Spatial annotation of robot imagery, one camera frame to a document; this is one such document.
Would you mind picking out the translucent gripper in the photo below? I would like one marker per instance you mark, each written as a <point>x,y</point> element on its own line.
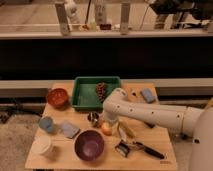
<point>113,124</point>

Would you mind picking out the orange apple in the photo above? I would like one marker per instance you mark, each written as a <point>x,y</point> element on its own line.
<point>106,129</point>

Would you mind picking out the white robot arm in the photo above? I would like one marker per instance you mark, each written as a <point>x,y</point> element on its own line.
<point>193,122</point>

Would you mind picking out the green plastic tray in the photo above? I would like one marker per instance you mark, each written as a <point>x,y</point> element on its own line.
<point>84,96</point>

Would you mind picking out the banana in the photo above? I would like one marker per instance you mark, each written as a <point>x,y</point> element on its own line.
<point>124,131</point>

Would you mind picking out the small metal cup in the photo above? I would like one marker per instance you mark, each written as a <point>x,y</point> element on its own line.
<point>93,118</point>

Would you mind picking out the purple bowl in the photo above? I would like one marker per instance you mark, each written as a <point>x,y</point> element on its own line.
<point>89,145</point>

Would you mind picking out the black rectangular block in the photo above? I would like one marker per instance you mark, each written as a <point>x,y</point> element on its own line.
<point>150,125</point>

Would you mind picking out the bunch of dark grapes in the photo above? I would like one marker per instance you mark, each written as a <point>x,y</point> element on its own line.
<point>101,90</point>

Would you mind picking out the blue sponge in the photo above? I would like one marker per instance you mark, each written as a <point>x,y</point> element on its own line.
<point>147,95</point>

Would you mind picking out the blue folded cloth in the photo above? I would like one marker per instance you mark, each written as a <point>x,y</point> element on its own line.
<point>69,130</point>

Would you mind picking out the red bowl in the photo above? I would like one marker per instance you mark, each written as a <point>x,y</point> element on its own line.
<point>57,98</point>

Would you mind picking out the blue cup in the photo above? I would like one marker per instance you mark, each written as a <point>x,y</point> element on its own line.
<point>46,124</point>

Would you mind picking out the white cup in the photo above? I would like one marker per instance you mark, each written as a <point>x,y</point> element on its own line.
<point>42,146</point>

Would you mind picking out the black handled peeler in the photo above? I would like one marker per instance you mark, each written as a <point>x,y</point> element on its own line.
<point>148,150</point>

